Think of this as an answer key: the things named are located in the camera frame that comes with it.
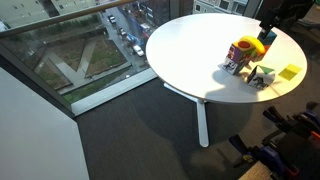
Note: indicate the yellow toy banana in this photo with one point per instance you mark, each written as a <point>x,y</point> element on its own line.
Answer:
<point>255,43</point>

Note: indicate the colourful cube with red circle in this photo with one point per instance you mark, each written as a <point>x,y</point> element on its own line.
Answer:
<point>241,50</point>

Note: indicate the black and white picture cube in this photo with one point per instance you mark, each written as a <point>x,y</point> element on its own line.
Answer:
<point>261,78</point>

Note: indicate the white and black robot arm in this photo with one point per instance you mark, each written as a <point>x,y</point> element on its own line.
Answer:
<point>293,6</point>

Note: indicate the black clamp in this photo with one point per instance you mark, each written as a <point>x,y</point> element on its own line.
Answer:
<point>278,117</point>

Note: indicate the orange foam cube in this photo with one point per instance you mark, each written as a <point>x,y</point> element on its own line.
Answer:
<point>266,49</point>

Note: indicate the white table base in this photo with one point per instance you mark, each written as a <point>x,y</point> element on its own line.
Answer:
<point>201,116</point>

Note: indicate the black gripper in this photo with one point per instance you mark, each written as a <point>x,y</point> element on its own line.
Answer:
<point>275,20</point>

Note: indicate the lime yellow foam cube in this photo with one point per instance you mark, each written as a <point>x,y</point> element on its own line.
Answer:
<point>290,71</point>

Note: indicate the blue foam cube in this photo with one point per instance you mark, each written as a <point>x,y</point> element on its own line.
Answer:
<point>270,38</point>

